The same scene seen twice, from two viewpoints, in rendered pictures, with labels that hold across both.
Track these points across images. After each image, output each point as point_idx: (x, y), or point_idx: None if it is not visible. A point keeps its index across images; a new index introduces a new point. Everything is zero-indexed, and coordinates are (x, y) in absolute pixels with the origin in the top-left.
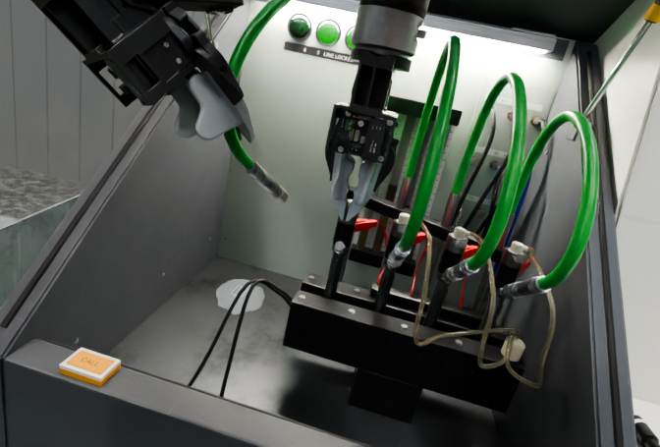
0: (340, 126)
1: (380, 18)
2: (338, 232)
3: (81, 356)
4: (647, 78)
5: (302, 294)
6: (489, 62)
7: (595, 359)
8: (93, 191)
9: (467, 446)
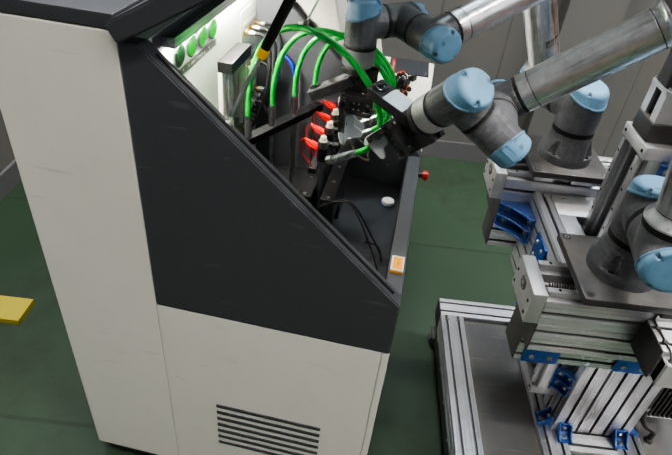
0: (365, 106)
1: (374, 55)
2: (326, 154)
3: (395, 266)
4: None
5: (324, 197)
6: (239, 2)
7: (385, 115)
8: (339, 237)
9: (350, 186)
